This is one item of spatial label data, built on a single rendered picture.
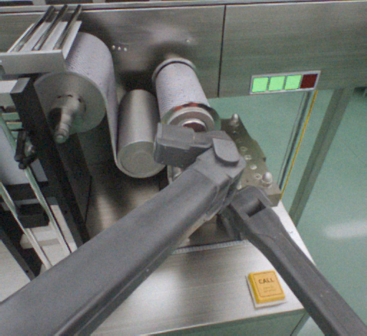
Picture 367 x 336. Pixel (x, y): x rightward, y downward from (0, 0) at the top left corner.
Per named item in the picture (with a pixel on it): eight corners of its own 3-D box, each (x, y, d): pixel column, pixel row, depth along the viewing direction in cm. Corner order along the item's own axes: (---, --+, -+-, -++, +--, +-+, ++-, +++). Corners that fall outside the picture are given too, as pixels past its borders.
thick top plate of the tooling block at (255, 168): (225, 213, 82) (227, 199, 79) (198, 133, 113) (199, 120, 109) (277, 206, 84) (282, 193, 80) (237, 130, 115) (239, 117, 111)
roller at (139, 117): (120, 180, 72) (112, 143, 65) (122, 124, 92) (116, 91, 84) (167, 175, 74) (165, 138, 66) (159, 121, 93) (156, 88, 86)
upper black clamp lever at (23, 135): (15, 163, 42) (11, 160, 41) (19, 135, 45) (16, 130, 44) (25, 162, 43) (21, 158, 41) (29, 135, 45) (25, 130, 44)
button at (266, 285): (256, 304, 70) (259, 300, 68) (248, 276, 75) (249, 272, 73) (284, 300, 71) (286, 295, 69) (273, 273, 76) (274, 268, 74)
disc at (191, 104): (159, 156, 70) (157, 104, 61) (159, 155, 70) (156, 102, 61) (218, 151, 72) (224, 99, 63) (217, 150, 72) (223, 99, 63)
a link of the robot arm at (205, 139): (234, 168, 45) (238, 132, 45) (191, 162, 44) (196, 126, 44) (221, 166, 52) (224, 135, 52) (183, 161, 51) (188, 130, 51)
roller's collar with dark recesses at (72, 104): (52, 136, 55) (42, 107, 51) (58, 120, 60) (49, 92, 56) (86, 133, 56) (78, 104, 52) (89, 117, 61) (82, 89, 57)
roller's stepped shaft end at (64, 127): (52, 148, 50) (46, 133, 48) (59, 129, 55) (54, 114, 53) (71, 146, 50) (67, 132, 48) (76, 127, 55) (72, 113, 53)
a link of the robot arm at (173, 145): (224, 208, 43) (243, 162, 38) (149, 200, 41) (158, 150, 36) (213, 162, 53) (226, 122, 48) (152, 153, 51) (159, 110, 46)
